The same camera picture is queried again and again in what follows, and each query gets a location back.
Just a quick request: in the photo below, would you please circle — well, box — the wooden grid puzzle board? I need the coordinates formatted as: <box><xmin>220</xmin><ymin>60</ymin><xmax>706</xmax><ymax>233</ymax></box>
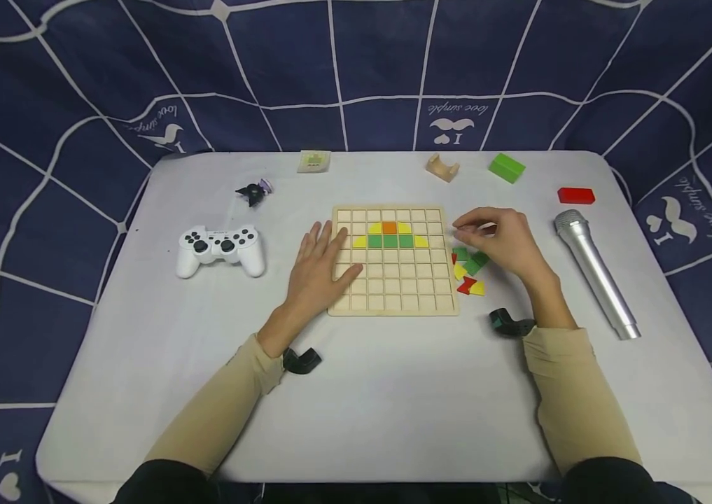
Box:
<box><xmin>327</xmin><ymin>205</ymin><xmax>461</xmax><ymax>317</ymax></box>

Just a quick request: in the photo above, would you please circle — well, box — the black and purple toy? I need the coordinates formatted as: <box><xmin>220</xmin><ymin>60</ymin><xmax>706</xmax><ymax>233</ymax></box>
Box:
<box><xmin>235</xmin><ymin>178</ymin><xmax>274</xmax><ymax>209</ymax></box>

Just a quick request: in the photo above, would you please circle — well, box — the person's right hand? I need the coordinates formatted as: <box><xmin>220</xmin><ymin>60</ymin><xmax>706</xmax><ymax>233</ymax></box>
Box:
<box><xmin>452</xmin><ymin>206</ymin><xmax>562</xmax><ymax>299</ymax></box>

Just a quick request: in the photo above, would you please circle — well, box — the person's body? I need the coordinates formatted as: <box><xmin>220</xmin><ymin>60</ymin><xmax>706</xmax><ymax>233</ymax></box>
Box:
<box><xmin>113</xmin><ymin>457</ymin><xmax>700</xmax><ymax>504</ymax></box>

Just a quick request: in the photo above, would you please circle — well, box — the person's left hand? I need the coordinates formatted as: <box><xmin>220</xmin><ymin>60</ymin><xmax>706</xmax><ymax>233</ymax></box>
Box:
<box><xmin>286</xmin><ymin>221</ymin><xmax>365</xmax><ymax>328</ymax></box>

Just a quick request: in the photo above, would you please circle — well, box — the silver microphone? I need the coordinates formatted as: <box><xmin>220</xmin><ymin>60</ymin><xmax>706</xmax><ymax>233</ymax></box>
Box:
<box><xmin>552</xmin><ymin>209</ymin><xmax>643</xmax><ymax>342</ymax></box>

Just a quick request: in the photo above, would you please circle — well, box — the white game controller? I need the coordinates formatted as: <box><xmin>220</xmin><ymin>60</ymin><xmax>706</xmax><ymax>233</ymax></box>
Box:
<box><xmin>176</xmin><ymin>224</ymin><xmax>267</xmax><ymax>280</ymax></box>

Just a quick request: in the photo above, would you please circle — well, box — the small pale picture card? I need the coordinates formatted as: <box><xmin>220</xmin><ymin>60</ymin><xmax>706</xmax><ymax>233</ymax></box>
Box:
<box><xmin>297</xmin><ymin>150</ymin><xmax>332</xmax><ymax>174</ymax></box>

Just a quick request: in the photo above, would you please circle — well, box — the person's right forearm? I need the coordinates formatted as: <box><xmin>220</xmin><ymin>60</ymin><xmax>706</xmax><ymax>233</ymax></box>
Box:
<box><xmin>522</xmin><ymin>279</ymin><xmax>645</xmax><ymax>478</ymax></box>

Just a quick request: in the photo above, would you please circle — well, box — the person's left forearm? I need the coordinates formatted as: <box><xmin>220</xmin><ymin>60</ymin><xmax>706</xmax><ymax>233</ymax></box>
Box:
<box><xmin>143</xmin><ymin>308</ymin><xmax>314</xmax><ymax>478</ymax></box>

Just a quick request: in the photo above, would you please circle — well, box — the small wooden arch block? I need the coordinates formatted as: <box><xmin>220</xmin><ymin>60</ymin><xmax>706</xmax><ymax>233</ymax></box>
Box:
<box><xmin>425</xmin><ymin>153</ymin><xmax>461</xmax><ymax>183</ymax></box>

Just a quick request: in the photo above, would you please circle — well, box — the green rectangular block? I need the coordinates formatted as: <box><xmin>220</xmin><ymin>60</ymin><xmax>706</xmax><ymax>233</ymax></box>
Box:
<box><xmin>488</xmin><ymin>153</ymin><xmax>527</xmax><ymax>185</ymax></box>

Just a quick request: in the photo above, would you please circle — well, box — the red rectangular block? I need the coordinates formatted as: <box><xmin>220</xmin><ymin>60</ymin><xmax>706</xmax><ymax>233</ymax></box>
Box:
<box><xmin>557</xmin><ymin>186</ymin><xmax>596</xmax><ymax>205</ymax></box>

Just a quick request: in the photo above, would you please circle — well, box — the black wrist band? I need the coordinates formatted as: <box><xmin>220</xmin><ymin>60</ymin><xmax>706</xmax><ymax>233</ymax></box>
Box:
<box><xmin>489</xmin><ymin>308</ymin><xmax>538</xmax><ymax>339</ymax></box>
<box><xmin>281</xmin><ymin>346</ymin><xmax>323</xmax><ymax>375</ymax></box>

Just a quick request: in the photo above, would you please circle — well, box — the pile of loose coloured pieces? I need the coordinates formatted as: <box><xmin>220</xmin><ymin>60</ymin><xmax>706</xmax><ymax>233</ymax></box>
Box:
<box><xmin>451</xmin><ymin>245</ymin><xmax>492</xmax><ymax>297</ymax></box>

